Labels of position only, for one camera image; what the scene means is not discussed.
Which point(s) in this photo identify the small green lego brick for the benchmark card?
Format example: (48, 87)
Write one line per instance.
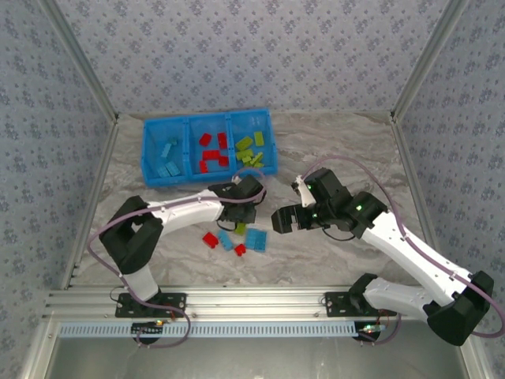
(247, 160)
(259, 163)

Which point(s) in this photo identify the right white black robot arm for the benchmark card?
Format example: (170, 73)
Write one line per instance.
(414, 256)

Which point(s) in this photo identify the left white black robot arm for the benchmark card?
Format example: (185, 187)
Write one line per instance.
(189, 211)

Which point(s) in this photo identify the small red lego brick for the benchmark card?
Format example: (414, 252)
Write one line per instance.
(240, 250)

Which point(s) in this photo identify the blue three-compartment plastic bin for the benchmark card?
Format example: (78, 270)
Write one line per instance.
(213, 122)

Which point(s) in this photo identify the small black circuit board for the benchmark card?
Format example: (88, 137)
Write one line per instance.
(146, 327)
(371, 327)

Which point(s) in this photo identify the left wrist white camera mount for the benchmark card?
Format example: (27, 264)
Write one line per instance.
(236, 180)

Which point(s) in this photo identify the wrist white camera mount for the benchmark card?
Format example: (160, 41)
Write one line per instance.
(305, 195)
(236, 180)

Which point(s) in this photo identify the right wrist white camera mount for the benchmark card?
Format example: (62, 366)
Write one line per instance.
(305, 195)

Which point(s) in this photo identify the aluminium extrusion mounting rail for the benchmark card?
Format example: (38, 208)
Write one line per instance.
(252, 302)

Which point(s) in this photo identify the aluminium table side rail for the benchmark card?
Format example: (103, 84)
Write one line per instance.
(104, 158)
(406, 158)

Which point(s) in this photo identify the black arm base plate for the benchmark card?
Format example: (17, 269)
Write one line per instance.
(177, 302)
(335, 304)

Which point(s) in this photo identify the aluminium frame post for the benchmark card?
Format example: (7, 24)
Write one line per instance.
(81, 59)
(428, 59)

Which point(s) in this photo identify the aluminium lower frame bar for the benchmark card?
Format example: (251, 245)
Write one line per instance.
(471, 355)
(37, 351)

